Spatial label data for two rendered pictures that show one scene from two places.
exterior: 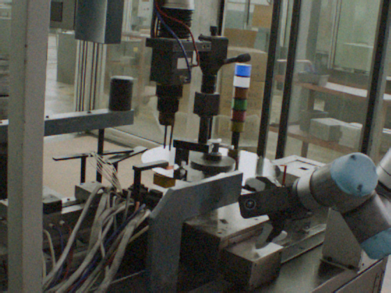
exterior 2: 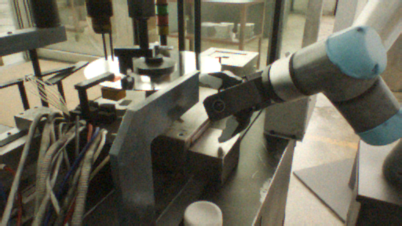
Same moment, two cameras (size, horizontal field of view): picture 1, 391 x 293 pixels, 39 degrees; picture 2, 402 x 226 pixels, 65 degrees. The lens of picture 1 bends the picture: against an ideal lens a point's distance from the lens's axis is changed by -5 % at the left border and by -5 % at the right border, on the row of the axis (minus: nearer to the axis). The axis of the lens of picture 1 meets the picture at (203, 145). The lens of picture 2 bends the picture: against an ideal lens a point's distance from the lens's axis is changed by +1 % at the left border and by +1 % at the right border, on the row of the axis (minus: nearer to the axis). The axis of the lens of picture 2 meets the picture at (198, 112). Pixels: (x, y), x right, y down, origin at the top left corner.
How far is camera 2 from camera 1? 60 cm
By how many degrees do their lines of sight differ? 17
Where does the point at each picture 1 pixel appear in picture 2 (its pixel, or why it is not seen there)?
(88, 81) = (23, 13)
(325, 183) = (319, 70)
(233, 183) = (191, 85)
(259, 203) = (228, 103)
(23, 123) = not seen: outside the picture
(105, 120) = (32, 39)
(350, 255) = (293, 127)
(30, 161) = not seen: outside the picture
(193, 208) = (159, 124)
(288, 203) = (259, 97)
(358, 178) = (373, 57)
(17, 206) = not seen: outside the picture
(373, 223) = (384, 107)
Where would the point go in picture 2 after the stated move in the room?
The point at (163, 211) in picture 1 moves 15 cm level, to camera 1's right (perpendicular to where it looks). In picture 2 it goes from (126, 142) to (233, 129)
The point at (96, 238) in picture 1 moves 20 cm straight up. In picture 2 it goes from (44, 190) to (9, 56)
